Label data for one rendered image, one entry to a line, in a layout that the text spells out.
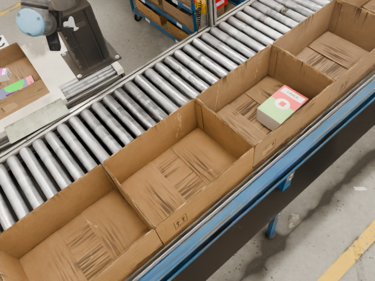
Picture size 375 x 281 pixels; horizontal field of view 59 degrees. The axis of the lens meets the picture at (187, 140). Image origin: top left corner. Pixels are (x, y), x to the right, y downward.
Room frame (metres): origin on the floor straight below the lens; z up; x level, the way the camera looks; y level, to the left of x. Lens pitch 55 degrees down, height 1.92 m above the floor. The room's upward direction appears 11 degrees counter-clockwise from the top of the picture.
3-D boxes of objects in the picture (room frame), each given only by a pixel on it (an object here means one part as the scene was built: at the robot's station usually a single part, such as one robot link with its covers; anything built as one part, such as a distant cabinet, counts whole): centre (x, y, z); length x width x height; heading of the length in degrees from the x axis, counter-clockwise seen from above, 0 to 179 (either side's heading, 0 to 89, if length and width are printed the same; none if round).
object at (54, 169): (0.79, 0.57, 0.72); 0.52 x 0.05 x 0.05; 30
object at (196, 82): (1.18, -0.10, 0.72); 0.52 x 0.05 x 0.05; 30
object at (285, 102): (0.76, -0.37, 0.92); 0.16 x 0.11 x 0.07; 123
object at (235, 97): (0.76, -0.30, 0.97); 0.39 x 0.29 x 0.17; 120
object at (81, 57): (1.50, 0.43, 0.91); 0.26 x 0.26 x 0.33; 25
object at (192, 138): (0.57, 0.04, 0.97); 0.39 x 0.29 x 0.17; 120
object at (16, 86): (1.31, 0.80, 0.78); 0.19 x 0.14 x 0.02; 112
